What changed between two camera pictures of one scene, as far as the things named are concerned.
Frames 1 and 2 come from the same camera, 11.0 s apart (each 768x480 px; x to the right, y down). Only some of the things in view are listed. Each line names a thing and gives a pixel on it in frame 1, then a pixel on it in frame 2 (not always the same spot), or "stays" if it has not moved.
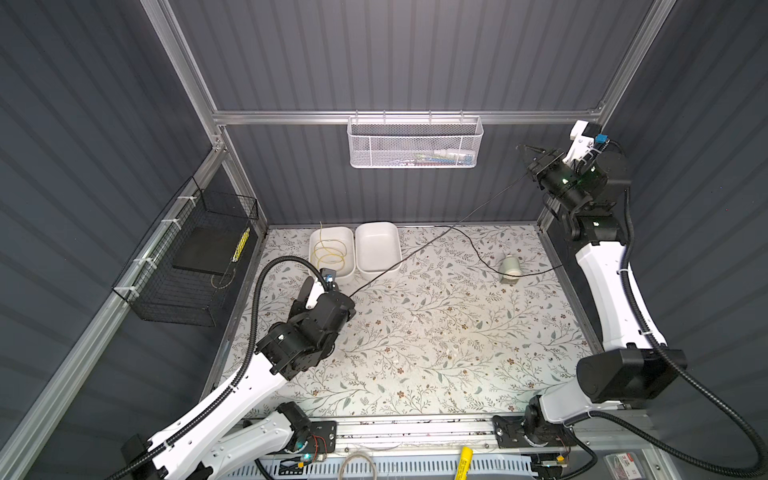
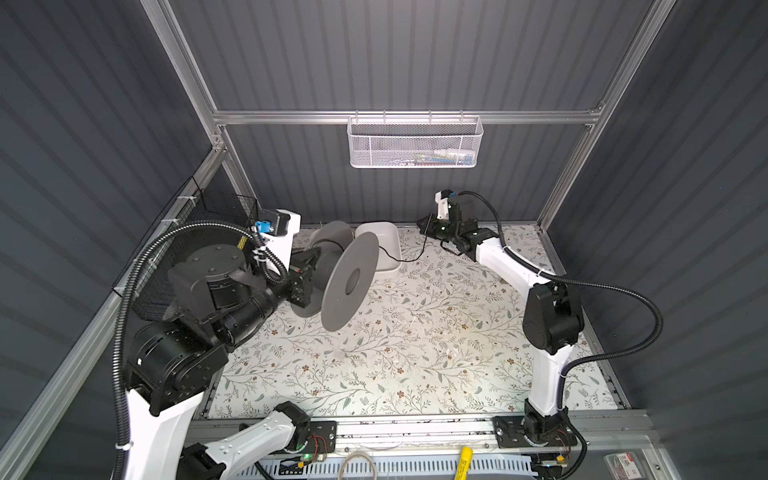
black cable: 450,226 to 406,260
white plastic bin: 378,249 stays
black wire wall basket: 184,273 stays
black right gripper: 543,166 to 432,221
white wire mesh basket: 411,142 stays
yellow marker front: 465,463 stays
